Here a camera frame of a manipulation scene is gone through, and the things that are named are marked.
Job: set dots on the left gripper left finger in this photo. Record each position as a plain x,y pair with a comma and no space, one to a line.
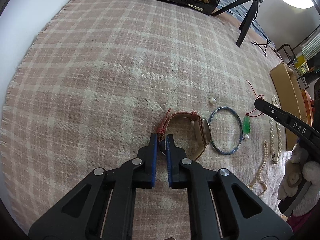
101,206

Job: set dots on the right hand white glove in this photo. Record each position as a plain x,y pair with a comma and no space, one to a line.
297,170

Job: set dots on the brown cardboard box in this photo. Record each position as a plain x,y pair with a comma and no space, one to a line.
288,91

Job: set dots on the black tripod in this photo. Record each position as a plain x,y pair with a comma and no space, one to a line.
248,18

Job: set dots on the black clothes rack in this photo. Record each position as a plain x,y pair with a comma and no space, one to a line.
303,58

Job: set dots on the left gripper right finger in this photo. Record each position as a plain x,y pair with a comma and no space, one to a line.
220,205

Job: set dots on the orange floral cloth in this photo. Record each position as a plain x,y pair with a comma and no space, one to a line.
308,106

